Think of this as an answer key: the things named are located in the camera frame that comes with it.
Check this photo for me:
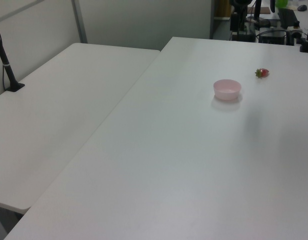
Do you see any black monitor stand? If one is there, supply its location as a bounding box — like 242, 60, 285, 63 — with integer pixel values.
252, 0, 271, 29

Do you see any white side table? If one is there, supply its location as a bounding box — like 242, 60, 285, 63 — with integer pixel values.
0, 42, 161, 215

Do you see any brown board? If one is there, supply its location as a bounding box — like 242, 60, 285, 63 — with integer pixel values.
217, 0, 231, 18

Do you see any black equipment box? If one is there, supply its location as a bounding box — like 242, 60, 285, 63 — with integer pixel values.
258, 28, 288, 45

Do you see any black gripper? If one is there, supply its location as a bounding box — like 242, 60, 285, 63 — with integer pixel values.
228, 0, 253, 32

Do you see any pink plastic bowl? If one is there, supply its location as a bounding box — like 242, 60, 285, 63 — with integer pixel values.
213, 78, 242, 101

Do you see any grey metal partition post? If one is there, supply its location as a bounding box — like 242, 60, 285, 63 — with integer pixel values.
70, 0, 88, 44

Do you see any red strawberry with green leaves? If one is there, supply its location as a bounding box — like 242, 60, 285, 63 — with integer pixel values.
254, 67, 270, 79

